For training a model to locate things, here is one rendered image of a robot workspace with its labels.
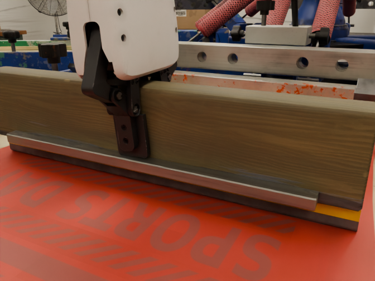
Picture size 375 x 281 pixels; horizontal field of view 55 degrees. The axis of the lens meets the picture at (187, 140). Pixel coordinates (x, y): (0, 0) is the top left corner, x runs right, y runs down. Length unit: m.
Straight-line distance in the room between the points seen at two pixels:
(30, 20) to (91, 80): 4.98
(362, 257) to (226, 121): 0.14
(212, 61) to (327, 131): 0.52
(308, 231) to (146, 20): 0.21
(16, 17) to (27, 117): 4.71
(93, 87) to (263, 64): 0.50
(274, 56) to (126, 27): 0.47
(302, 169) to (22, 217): 0.23
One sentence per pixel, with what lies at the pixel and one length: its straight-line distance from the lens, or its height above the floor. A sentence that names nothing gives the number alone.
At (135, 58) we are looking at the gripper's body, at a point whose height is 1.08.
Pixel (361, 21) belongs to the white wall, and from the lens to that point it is 4.61.
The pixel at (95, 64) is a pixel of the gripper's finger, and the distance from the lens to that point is 0.28.
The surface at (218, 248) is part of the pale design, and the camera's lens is 0.27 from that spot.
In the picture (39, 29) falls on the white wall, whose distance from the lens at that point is 5.33.
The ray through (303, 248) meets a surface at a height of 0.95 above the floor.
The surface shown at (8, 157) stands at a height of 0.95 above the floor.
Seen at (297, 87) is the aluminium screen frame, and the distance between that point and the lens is 0.65.
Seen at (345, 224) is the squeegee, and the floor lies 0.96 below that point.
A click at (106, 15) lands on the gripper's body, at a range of 0.28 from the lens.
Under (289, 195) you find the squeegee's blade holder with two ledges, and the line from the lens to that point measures 0.28.
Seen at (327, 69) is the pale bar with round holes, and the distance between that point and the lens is 0.71.
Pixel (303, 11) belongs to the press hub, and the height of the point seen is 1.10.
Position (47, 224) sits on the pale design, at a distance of 0.32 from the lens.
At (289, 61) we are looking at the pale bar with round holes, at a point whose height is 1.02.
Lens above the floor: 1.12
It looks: 21 degrees down
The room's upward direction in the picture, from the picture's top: straight up
